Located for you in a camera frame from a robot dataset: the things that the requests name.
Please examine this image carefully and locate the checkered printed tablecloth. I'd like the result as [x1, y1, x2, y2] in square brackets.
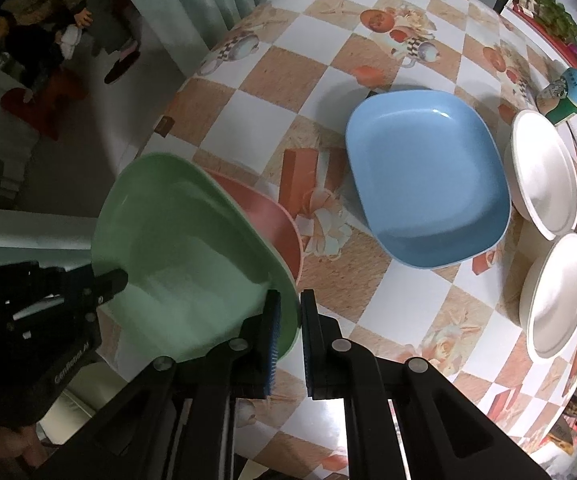
[118, 0, 577, 480]

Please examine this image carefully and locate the green capped plastic bottle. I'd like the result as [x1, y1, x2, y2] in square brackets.
[537, 62, 577, 127]

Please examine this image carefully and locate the pink plate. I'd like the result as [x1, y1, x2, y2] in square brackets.
[203, 169, 303, 283]

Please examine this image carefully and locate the person's left hand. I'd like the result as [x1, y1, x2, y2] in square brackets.
[0, 422, 52, 473]

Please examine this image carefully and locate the blue plate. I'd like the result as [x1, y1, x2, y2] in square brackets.
[345, 89, 512, 268]

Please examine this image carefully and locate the pale green curtain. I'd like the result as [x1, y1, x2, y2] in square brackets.
[103, 0, 319, 81]

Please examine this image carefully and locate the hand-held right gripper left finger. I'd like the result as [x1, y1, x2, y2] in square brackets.
[33, 289, 283, 480]

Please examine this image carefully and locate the white bowl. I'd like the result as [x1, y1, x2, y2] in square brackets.
[519, 232, 577, 361]
[503, 109, 577, 241]

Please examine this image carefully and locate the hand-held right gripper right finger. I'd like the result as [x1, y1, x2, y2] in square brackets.
[299, 289, 554, 480]

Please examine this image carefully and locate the red stool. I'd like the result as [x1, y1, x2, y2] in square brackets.
[1, 67, 89, 142]

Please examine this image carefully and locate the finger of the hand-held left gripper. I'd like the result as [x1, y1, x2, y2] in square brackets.
[88, 268, 130, 310]

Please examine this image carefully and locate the green plate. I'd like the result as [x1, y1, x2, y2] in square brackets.
[90, 152, 301, 363]

